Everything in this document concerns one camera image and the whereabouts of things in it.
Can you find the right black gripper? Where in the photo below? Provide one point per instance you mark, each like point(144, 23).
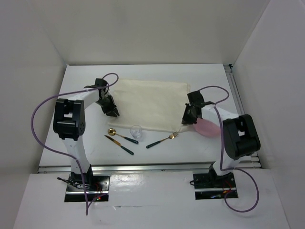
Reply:
point(186, 119)

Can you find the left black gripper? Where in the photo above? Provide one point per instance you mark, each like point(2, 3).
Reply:
point(111, 108)

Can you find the cream cloth placemat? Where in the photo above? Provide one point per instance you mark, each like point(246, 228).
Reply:
point(153, 105)

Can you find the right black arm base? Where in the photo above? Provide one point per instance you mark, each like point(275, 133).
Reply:
point(205, 187)

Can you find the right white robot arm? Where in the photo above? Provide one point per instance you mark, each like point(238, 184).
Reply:
point(239, 137)

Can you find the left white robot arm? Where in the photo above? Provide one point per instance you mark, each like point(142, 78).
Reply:
point(69, 123)

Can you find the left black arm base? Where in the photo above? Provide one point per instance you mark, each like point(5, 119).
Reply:
point(96, 192)

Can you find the pink plate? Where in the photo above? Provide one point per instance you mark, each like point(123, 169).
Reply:
point(206, 128)

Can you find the clear glass cup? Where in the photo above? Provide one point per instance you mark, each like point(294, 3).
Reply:
point(137, 132)

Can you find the gold spoon green handle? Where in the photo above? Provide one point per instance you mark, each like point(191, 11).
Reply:
point(112, 132)

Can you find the gold fork green handle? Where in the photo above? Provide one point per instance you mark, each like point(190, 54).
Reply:
point(171, 136)

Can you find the gold knife green handle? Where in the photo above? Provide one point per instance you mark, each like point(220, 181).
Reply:
point(122, 147)

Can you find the right aluminium rail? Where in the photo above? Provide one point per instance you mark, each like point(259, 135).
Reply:
point(228, 68)

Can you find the aluminium rail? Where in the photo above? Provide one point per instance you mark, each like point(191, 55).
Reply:
point(147, 168)
point(228, 68)

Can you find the front aluminium rail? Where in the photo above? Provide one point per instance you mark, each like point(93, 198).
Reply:
point(147, 168)

